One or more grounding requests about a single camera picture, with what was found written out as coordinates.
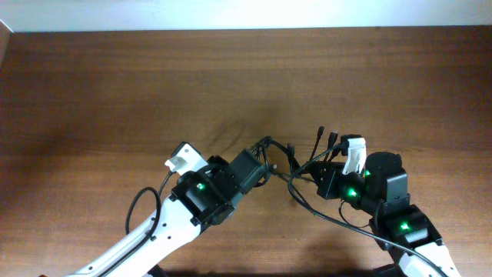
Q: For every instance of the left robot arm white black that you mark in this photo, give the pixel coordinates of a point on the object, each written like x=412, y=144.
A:
x=207, y=192

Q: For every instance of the camera mount white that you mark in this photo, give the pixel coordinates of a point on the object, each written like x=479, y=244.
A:
x=185, y=162
x=356, y=156

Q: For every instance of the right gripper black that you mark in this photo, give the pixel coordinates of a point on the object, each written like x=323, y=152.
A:
x=327, y=181

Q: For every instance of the right camera mount white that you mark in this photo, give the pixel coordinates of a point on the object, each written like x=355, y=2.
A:
x=356, y=156

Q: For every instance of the left camera mount white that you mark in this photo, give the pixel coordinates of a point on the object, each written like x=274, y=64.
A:
x=185, y=162

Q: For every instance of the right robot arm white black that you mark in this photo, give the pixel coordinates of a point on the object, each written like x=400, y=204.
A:
x=380, y=190

